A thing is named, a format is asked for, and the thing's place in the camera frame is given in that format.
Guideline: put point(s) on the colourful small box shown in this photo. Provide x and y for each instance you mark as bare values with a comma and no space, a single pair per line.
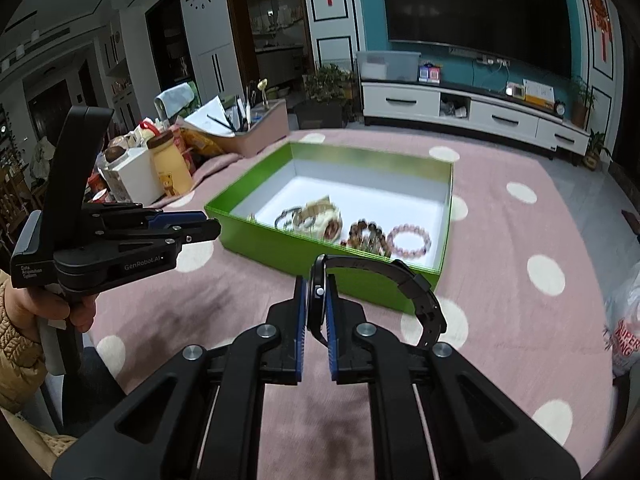
430,74

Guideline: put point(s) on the white power strip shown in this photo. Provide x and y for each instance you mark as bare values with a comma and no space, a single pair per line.
491,60

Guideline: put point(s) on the black wristwatch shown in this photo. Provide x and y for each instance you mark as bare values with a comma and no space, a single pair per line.
425,305

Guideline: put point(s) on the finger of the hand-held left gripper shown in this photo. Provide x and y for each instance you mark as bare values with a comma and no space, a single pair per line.
200,234
180,218

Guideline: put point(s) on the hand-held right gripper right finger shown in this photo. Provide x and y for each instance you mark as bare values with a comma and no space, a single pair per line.
331,340

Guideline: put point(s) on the clear plastic storage bin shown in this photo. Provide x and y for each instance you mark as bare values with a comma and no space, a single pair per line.
387,65

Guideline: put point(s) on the desk calendar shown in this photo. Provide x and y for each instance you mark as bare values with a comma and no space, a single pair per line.
539,92

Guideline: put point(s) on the white carton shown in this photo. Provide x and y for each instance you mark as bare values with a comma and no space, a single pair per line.
137,175

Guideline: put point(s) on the yellow bear bottle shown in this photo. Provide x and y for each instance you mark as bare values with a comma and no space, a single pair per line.
170,170

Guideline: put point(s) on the green cardboard box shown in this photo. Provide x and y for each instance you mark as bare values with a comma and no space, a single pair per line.
260,245

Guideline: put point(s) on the white tv cabinet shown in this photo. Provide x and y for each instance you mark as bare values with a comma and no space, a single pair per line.
400,100

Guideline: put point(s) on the pink polka-dot tablecloth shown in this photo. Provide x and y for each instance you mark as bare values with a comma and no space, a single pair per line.
500,260

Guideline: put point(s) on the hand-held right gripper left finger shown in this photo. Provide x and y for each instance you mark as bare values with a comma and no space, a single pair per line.
300,320

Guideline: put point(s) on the large potted plant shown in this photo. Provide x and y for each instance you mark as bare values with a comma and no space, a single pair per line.
325,85

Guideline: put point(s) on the cream wristwatch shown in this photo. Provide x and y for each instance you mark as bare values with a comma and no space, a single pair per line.
325,220

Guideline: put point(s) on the wicker chair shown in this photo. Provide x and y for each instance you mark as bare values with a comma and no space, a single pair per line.
50,447

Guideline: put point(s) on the white paper sheets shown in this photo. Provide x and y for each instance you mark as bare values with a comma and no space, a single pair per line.
210,117

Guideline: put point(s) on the pink desk organiser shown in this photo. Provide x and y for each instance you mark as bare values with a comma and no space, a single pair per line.
265,130

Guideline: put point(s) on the pale green bag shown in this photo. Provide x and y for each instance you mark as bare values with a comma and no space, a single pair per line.
175,100

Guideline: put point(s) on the white plastic bag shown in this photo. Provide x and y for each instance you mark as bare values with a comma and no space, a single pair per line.
625,320

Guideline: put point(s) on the small potted plant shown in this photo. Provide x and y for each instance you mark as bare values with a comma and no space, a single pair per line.
592,160
580,112

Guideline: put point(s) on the person's left hand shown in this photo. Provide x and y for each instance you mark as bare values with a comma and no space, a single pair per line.
50,305

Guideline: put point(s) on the small alarm clock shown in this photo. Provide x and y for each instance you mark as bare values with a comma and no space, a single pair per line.
560,108

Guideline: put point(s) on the black television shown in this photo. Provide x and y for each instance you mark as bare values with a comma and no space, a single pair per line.
475,10

